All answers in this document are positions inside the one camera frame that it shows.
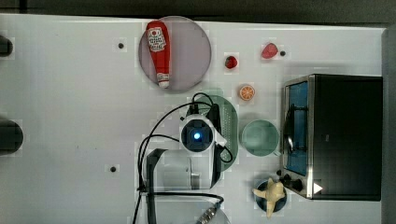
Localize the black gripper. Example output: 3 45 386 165
187 104 221 133

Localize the mint green plastic strainer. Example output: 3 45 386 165
192 89 238 171

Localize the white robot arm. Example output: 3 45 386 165
137 102 233 224

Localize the orange slice toy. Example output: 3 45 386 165
239 85 255 101

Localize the mint green cup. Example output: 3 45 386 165
240 119 279 157

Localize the small red tomato toy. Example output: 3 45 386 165
225 56 238 69

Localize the round grey plate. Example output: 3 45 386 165
137 16 213 92

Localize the red strawberry toy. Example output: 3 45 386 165
262 43 278 60

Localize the red ketchup bottle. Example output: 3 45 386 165
146 21 171 89

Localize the peeled banana toy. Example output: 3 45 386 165
252 177 286 219

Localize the blue bowl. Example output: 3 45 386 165
254 180 288 213

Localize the black silver toaster oven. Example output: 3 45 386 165
277 74 383 202

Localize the black frying pan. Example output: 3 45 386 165
0 119 23 155

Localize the black cylinder container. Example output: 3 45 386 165
0 36 14 57

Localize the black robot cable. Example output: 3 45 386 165
132 91 234 224

